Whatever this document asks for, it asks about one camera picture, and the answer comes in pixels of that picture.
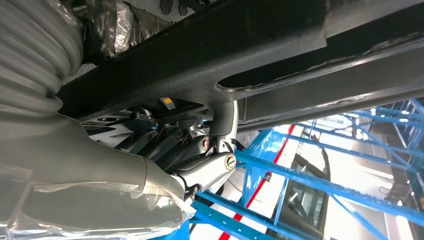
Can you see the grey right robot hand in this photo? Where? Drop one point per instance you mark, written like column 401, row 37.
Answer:
column 82, row 172

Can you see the blue metal shelf rack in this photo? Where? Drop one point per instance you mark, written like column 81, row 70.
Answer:
column 215, row 216

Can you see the red barrier belt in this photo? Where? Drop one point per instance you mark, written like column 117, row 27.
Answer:
column 239, row 217

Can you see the white car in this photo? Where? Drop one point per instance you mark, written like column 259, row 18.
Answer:
column 308, row 205

